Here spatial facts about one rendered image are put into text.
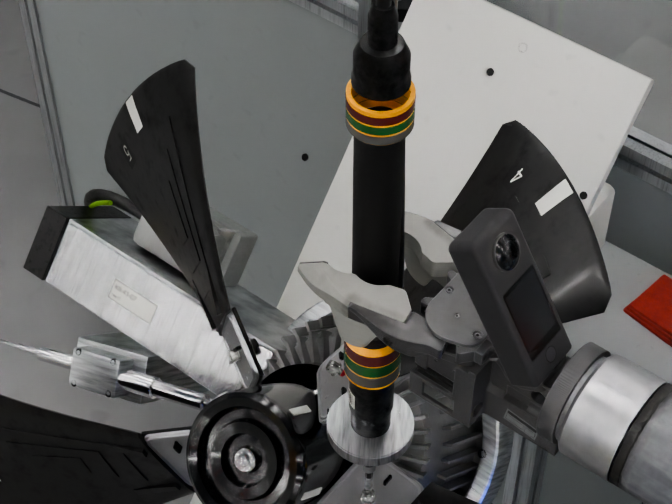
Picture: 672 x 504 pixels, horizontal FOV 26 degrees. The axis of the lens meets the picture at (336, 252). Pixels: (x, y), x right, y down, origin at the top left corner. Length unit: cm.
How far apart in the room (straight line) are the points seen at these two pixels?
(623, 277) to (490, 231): 98
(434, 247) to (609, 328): 83
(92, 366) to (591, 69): 57
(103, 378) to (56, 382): 138
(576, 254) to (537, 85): 32
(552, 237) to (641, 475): 29
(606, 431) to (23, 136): 253
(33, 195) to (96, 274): 168
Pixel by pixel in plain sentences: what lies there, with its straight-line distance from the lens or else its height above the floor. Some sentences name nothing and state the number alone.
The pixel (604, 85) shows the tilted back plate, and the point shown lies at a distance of 140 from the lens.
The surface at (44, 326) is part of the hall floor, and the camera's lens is 296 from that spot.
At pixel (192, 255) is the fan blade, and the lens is 132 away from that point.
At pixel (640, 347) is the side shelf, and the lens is 182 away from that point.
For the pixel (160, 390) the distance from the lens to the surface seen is 145.
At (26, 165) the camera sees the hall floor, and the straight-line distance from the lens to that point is 327.
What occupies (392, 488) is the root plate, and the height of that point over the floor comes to 119.
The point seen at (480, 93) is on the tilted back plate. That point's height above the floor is 130.
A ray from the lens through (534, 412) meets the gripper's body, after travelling 99.
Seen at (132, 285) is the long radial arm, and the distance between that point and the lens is 151.
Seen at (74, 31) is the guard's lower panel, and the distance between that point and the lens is 257.
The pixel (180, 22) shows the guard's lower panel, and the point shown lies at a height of 80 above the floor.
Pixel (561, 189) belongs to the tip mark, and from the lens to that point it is 118.
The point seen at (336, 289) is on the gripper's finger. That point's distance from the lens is 99.
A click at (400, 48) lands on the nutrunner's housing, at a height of 170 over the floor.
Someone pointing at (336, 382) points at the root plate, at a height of 125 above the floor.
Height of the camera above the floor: 227
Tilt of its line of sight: 48 degrees down
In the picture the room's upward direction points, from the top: straight up
